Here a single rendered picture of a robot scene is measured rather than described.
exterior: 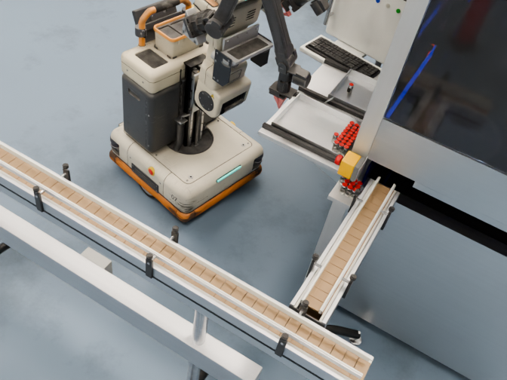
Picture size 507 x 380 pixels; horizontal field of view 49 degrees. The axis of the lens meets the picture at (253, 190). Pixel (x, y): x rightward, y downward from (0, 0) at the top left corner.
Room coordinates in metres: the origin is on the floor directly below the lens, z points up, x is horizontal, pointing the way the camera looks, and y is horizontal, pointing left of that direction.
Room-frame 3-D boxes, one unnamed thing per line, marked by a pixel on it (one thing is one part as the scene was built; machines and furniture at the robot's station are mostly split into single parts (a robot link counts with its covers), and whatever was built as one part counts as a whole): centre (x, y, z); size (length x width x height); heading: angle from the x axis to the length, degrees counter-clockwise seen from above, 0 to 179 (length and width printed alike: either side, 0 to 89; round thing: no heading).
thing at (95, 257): (1.25, 0.55, 0.50); 0.12 x 0.05 x 0.09; 68
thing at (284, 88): (1.90, -0.03, 1.07); 0.10 x 0.07 x 0.07; 67
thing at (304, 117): (1.90, -0.22, 0.90); 0.34 x 0.26 x 0.04; 68
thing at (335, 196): (1.55, -0.37, 0.87); 0.14 x 0.13 x 0.02; 68
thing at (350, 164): (1.58, -0.34, 0.99); 0.08 x 0.07 x 0.07; 68
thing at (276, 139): (2.04, -0.32, 0.87); 0.70 x 0.48 x 0.02; 158
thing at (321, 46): (2.59, -0.32, 0.82); 0.40 x 0.14 x 0.02; 58
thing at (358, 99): (2.17, -0.45, 0.90); 0.34 x 0.26 x 0.04; 68
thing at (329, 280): (1.26, -0.37, 0.92); 0.69 x 0.15 x 0.16; 158
